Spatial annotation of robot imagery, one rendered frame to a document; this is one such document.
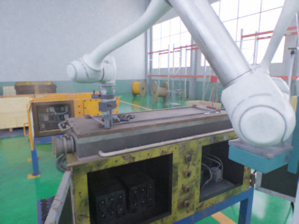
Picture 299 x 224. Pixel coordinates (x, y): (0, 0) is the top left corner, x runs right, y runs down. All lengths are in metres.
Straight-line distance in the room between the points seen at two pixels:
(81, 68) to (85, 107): 2.87
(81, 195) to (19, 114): 5.92
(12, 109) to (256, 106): 6.72
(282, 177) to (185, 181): 0.87
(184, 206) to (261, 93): 1.13
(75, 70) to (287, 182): 1.78
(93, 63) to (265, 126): 0.73
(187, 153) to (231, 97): 0.85
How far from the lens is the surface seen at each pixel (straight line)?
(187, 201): 1.58
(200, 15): 0.69
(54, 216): 0.79
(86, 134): 1.14
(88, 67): 0.97
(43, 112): 3.96
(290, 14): 1.35
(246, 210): 2.32
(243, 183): 2.04
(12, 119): 7.00
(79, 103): 3.81
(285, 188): 2.07
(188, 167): 1.47
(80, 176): 1.13
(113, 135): 1.18
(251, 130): 0.59
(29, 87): 9.53
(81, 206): 1.21
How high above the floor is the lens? 1.67
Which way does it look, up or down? 11 degrees down
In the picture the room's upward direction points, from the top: straight up
